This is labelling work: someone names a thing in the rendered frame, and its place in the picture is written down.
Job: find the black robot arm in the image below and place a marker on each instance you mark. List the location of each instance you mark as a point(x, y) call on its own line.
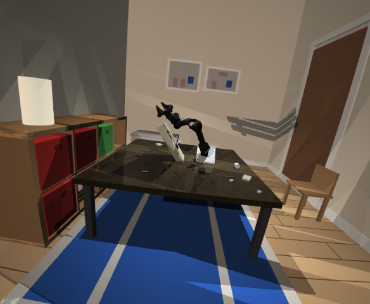
point(197, 126)

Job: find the beige service panel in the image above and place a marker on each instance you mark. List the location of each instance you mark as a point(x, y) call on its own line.
point(170, 142)

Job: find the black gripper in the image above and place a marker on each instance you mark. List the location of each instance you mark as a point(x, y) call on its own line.
point(161, 112)

